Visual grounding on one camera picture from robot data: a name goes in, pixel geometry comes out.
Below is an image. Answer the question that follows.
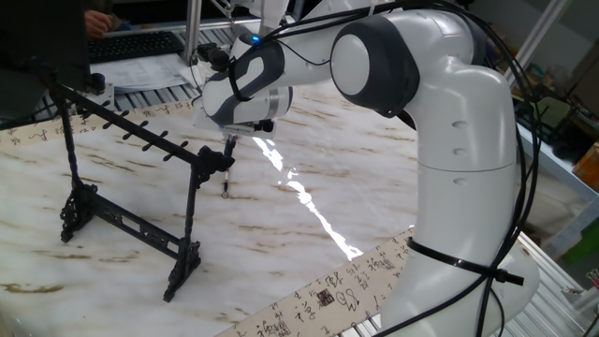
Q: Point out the black carved pen rack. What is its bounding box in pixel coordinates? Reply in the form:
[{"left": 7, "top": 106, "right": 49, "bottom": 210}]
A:
[{"left": 49, "top": 81, "right": 237, "bottom": 303}]

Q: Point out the silver camera with blue cap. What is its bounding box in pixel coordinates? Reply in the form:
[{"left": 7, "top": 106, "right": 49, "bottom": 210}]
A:
[{"left": 217, "top": 122, "right": 257, "bottom": 137}]

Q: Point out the brown calligraphy brush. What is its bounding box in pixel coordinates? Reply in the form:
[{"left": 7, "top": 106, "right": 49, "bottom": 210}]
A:
[{"left": 221, "top": 156, "right": 232, "bottom": 199}]

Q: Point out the small black camera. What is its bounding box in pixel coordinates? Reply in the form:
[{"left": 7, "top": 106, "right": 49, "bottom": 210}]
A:
[{"left": 196, "top": 42, "right": 232, "bottom": 72}]

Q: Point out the white paper stack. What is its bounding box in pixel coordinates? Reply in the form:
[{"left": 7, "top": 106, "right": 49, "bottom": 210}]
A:
[{"left": 89, "top": 53, "right": 207, "bottom": 95}]

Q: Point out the black monitor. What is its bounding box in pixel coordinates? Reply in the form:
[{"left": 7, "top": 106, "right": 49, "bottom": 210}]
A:
[{"left": 0, "top": 0, "right": 91, "bottom": 132}]

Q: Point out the aluminium post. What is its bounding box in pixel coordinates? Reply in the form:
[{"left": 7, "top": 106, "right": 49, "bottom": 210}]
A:
[{"left": 183, "top": 0, "right": 203, "bottom": 65}]

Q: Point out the bare operator hand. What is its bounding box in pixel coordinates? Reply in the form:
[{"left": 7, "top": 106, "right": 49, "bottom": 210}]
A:
[{"left": 83, "top": 8, "right": 113, "bottom": 39}]

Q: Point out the black knob on white base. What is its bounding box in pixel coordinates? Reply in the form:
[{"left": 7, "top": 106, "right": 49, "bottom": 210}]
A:
[{"left": 83, "top": 72, "right": 116, "bottom": 111}]

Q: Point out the orange box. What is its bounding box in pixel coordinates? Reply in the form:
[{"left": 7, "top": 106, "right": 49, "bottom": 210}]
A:
[{"left": 575, "top": 142, "right": 599, "bottom": 191}]

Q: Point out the black keyboard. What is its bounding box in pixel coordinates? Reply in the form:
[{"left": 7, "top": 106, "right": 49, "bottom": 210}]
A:
[{"left": 87, "top": 30, "right": 186, "bottom": 65}]

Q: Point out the glossy marble pattern sheet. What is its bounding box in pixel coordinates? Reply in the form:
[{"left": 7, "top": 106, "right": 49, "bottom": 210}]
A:
[{"left": 0, "top": 77, "right": 422, "bottom": 337}]

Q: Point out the green object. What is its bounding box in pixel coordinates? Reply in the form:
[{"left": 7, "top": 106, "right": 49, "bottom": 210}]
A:
[{"left": 561, "top": 228, "right": 599, "bottom": 266}]

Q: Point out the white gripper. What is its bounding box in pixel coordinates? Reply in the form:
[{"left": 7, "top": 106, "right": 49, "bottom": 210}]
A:
[{"left": 191, "top": 95, "right": 277, "bottom": 158}]

